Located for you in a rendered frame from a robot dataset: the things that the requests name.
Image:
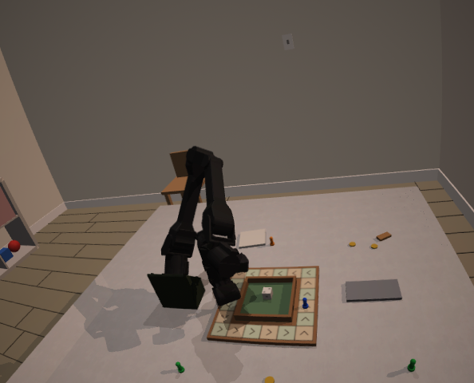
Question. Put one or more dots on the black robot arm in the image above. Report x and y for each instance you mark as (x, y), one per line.
(217, 219)

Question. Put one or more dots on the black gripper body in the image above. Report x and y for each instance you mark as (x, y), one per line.
(226, 291)

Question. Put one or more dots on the green pawn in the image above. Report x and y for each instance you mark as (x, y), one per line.
(411, 366)
(180, 368)

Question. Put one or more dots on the grey die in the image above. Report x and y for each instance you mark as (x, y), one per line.
(267, 293)

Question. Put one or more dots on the brown rectangular block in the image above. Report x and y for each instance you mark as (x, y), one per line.
(383, 236)

